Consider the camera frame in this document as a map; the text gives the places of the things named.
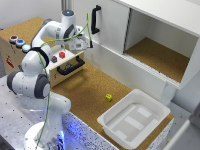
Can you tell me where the white plastic box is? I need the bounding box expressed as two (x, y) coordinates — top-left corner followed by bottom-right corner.
(96, 88), (172, 150)

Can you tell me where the white sliding door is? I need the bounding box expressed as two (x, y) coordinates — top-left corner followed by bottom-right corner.
(73, 0), (131, 56)

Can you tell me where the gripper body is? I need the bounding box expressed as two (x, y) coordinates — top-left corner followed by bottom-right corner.
(69, 34), (92, 52)

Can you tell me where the green cable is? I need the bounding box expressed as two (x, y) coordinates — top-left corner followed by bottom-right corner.
(34, 12), (93, 150)

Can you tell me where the yellow block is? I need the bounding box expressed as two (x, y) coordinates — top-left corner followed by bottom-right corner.
(105, 93), (113, 102)

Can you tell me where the wooden drawer box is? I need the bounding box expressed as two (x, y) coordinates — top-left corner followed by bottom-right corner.
(0, 16), (85, 82)

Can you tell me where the green button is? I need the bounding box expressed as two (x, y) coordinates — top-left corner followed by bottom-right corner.
(21, 43), (32, 54)

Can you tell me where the black drawer handle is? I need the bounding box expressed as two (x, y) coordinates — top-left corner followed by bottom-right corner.
(56, 55), (86, 77)

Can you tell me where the blue button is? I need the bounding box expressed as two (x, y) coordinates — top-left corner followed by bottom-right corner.
(15, 38), (26, 49)

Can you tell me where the black door handle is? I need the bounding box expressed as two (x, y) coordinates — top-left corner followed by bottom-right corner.
(90, 4), (102, 36)

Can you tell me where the red button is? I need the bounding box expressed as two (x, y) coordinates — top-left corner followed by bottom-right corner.
(9, 34), (19, 45)

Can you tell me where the white cabinet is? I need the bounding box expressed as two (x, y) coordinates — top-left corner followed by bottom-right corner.
(71, 0), (200, 108)

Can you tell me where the wooden drawer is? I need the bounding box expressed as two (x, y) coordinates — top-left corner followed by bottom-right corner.
(45, 49), (87, 89)

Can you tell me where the purple block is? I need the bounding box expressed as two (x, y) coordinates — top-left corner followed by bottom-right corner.
(50, 56), (58, 64)

